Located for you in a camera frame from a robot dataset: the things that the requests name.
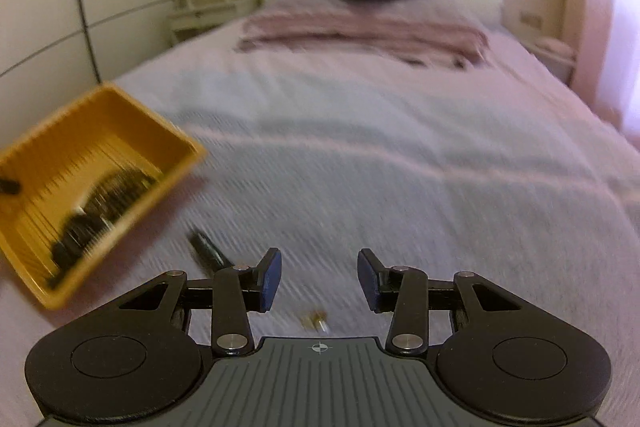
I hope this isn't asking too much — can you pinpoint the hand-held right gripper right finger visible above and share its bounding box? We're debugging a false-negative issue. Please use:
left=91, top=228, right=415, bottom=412
left=357, top=248, right=521, bottom=358

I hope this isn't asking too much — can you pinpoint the small gold jewelry piece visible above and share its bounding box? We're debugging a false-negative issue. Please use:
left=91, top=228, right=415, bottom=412
left=300, top=308, right=330, bottom=334

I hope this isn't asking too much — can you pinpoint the white bedside table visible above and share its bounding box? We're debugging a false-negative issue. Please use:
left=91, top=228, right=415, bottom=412
left=530, top=36, right=577, bottom=84

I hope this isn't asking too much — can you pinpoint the pink curtain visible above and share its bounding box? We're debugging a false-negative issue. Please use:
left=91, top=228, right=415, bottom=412
left=570, top=0, right=640, bottom=130

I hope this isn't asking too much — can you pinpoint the black cylindrical tube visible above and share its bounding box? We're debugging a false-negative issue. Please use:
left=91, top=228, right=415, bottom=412
left=187, top=230, right=235, bottom=272

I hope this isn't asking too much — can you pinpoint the folded pink blanket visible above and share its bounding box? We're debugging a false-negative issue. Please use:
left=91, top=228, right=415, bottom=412
left=235, top=0, right=490, bottom=68

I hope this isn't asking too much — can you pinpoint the orange plastic basket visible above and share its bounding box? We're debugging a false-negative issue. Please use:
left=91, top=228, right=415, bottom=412
left=0, top=83, right=208, bottom=312

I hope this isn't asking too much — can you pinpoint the white nightstand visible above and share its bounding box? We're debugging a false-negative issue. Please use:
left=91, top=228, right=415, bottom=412
left=167, top=0, right=261, bottom=44

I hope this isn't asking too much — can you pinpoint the black round jewelry piece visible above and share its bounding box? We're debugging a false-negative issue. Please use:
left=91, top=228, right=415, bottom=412
left=49, top=213, right=112, bottom=280

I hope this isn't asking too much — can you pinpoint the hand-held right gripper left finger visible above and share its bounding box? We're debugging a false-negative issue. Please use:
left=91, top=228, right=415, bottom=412
left=119, top=248, right=284, bottom=358

